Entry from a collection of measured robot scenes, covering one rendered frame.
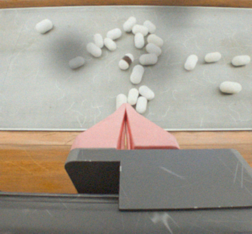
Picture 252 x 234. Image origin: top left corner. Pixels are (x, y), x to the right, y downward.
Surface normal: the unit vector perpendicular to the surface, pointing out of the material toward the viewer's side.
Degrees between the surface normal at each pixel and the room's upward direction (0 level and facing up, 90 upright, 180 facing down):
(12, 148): 0
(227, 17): 0
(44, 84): 0
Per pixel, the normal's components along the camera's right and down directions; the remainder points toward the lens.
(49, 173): 0.00, -0.25
